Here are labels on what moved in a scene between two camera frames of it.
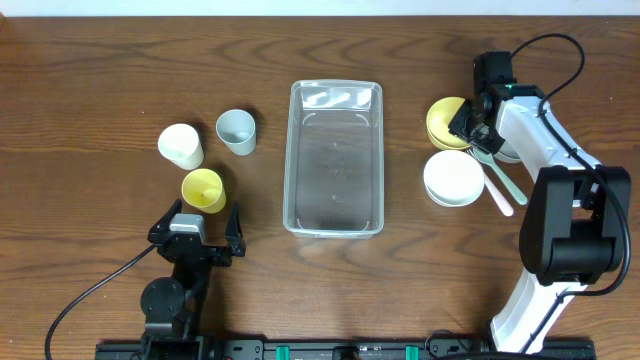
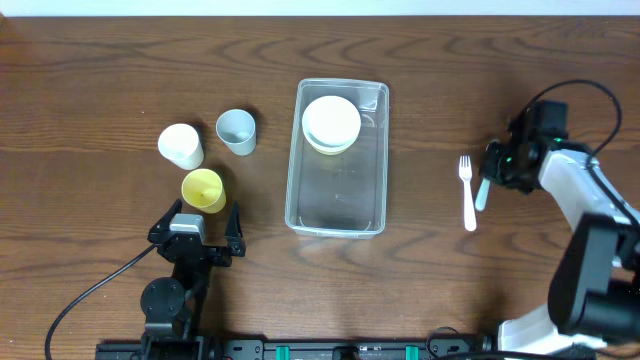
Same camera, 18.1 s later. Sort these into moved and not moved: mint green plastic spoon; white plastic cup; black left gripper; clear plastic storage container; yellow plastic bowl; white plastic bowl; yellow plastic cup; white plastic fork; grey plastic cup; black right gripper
Moved: white plastic bowl; white plastic fork; yellow plastic bowl; mint green plastic spoon; black right gripper
Not moved: grey plastic cup; black left gripper; yellow plastic cup; white plastic cup; clear plastic storage container
